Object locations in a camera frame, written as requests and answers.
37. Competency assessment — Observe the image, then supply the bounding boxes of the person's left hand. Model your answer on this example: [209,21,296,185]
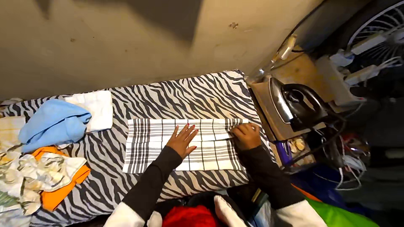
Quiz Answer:
[166,123,199,160]

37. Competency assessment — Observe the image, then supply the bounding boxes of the person's right hand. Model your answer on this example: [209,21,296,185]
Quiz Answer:
[230,123,262,151]

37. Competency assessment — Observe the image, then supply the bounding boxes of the black white checked cloth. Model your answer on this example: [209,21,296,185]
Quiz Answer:
[122,118,259,174]

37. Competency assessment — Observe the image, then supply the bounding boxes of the person's right forearm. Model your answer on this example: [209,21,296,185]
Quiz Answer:
[237,145,329,227]

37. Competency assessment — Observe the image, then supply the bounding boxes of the person's left forearm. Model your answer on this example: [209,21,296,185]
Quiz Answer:
[103,145,183,227]

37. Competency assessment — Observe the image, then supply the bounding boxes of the zebra print padded cover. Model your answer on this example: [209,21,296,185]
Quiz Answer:
[0,70,278,227]

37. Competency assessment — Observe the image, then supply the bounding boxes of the brown cardboard box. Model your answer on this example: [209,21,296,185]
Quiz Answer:
[249,47,336,141]

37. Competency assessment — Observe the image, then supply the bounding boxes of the purple plastic item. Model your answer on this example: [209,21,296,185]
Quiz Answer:
[275,141,294,165]

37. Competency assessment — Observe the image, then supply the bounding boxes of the black silver clothes iron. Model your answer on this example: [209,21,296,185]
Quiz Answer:
[268,77,329,132]

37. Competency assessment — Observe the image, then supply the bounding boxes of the person's legs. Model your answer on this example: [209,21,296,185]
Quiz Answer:
[147,192,251,227]

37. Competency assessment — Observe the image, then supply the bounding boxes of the white folded cloth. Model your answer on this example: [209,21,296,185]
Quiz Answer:
[64,90,113,134]

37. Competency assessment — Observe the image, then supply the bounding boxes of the dark blue bag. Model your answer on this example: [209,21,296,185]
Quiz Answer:
[290,163,351,204]

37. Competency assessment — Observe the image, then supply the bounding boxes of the white plug adapter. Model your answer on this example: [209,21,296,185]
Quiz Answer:
[280,34,297,60]

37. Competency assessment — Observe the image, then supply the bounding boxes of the white plastic container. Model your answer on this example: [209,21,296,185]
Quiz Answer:
[315,55,367,107]

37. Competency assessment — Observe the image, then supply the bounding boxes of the blue cloth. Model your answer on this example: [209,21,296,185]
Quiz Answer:
[18,99,92,154]

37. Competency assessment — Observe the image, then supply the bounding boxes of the bright green cloth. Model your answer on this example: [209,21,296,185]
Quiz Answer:
[292,186,381,227]

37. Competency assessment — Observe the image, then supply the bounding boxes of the orange cloth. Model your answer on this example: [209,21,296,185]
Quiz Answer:
[31,146,91,212]

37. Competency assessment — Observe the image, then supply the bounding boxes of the crumpled cream patterned cloth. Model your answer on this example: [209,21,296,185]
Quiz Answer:
[0,151,87,216]

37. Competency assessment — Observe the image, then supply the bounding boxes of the yellow checked cloth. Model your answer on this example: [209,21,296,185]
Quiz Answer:
[0,116,26,165]

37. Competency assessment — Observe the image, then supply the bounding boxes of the white spoked fan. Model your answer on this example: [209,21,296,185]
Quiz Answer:
[347,0,404,68]

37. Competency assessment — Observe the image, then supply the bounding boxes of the black iron cord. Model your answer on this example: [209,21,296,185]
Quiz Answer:
[282,109,347,169]

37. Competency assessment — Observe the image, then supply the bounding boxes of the black cable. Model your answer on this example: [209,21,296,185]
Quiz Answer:
[274,0,329,60]

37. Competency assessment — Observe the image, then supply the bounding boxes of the white cable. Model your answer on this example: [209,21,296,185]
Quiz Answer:
[335,136,367,191]

